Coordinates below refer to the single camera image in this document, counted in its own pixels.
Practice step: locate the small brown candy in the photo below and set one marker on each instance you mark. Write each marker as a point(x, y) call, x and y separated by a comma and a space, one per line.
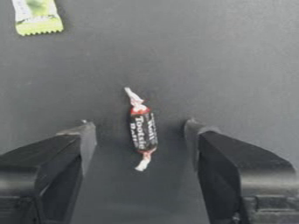
point(143, 131)

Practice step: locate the green candy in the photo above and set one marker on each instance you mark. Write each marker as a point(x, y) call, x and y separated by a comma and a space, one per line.
point(37, 20)

